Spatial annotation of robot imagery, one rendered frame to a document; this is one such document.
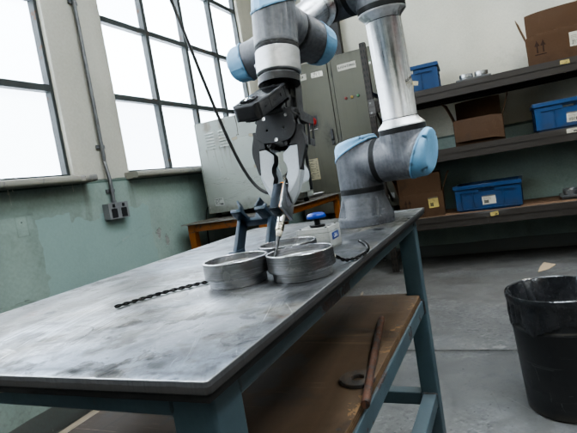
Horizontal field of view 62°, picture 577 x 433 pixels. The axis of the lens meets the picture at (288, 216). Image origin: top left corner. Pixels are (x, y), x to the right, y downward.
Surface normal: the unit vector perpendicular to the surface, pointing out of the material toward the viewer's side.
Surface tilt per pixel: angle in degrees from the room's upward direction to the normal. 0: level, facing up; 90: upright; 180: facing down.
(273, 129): 81
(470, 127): 82
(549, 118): 90
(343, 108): 90
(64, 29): 90
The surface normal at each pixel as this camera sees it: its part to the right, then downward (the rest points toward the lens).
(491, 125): -0.37, 0.01
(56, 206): 0.90, -0.12
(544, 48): -0.50, 0.17
